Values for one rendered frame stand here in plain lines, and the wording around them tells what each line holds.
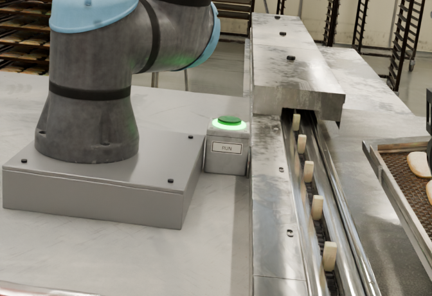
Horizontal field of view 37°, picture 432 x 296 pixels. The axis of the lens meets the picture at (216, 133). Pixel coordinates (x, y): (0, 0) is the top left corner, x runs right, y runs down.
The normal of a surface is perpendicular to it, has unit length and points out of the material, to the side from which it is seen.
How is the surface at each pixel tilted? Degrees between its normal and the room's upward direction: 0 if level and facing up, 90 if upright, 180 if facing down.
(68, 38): 90
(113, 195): 90
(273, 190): 0
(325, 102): 90
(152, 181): 1
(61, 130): 72
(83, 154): 90
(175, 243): 0
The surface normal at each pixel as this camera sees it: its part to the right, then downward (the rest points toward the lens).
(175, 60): 0.53, 0.76
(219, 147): -0.05, 0.29
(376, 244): 0.09, -0.95
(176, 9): 0.16, 0.42
